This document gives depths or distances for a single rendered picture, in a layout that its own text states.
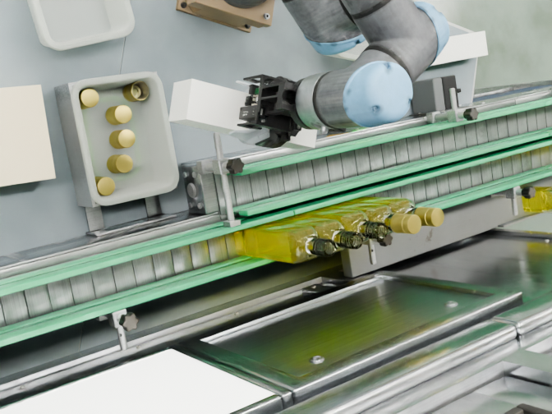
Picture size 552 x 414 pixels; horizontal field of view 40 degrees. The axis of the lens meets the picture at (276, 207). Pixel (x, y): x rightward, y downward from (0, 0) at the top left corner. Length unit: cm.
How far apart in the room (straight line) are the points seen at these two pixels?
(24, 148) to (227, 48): 49
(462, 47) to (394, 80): 105
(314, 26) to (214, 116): 32
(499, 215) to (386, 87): 107
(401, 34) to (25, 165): 68
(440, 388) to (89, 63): 86
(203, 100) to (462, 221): 88
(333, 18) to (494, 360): 64
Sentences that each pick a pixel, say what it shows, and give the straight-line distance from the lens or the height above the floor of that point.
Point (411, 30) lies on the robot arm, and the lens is 97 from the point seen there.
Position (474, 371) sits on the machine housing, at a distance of 108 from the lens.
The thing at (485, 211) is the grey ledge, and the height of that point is 88.
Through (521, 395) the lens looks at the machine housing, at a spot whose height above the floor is 149.
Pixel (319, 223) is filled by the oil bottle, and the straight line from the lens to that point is 132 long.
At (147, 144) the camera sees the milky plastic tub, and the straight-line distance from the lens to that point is 147.
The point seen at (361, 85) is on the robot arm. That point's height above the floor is 143.
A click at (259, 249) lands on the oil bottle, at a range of 136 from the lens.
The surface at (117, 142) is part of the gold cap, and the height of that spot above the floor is 81.
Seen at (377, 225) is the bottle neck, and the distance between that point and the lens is 130.
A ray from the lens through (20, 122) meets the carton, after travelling 133.
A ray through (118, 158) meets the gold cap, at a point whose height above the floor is 81.
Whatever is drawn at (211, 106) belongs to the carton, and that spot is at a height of 111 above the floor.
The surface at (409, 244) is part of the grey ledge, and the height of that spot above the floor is 88.
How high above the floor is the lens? 211
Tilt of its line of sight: 56 degrees down
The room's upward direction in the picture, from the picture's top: 93 degrees clockwise
